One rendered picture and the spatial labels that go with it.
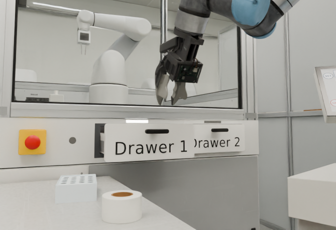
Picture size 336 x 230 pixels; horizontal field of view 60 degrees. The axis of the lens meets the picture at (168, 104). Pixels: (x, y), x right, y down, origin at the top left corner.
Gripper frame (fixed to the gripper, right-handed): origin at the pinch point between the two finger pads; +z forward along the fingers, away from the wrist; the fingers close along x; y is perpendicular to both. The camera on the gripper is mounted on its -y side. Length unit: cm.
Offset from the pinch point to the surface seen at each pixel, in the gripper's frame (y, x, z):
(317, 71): -24, 85, -5
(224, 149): -9.0, 35.7, 26.3
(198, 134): -12.3, 24.1, 21.4
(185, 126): -3.5, 11.4, 11.7
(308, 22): -112, 168, -15
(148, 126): -3.6, -1.5, 11.7
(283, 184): -63, 167, 113
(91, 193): 18.8, -21.7, 13.5
